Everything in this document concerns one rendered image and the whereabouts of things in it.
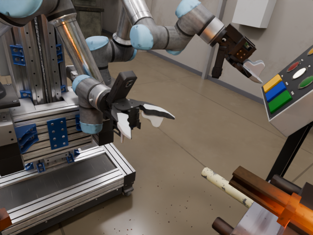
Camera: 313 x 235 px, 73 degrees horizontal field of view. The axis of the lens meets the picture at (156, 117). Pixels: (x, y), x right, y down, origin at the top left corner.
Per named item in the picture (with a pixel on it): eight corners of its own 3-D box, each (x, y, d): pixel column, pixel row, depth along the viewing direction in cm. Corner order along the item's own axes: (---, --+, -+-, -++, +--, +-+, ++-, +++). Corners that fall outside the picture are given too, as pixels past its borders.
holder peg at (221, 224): (209, 229, 45) (213, 221, 43) (216, 221, 46) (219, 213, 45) (227, 243, 42) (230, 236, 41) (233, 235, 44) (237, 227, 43)
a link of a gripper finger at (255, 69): (275, 75, 65) (253, 54, 65) (259, 88, 68) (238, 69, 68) (274, 72, 68) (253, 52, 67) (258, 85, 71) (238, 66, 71)
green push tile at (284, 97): (269, 112, 70) (290, 97, 66) (267, 103, 76) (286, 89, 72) (273, 116, 70) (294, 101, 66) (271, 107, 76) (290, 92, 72)
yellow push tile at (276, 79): (264, 91, 87) (280, 78, 83) (262, 86, 93) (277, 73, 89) (267, 94, 87) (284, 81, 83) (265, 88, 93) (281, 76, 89)
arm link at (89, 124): (108, 121, 83) (108, 95, 77) (98, 137, 73) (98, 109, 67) (88, 118, 83) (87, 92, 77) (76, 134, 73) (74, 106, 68)
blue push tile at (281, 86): (267, 101, 78) (285, 87, 74) (264, 94, 85) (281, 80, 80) (270, 104, 79) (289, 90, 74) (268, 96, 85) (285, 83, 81)
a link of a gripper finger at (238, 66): (252, 76, 66) (231, 57, 66) (248, 79, 67) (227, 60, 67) (251, 72, 70) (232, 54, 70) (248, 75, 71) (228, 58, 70)
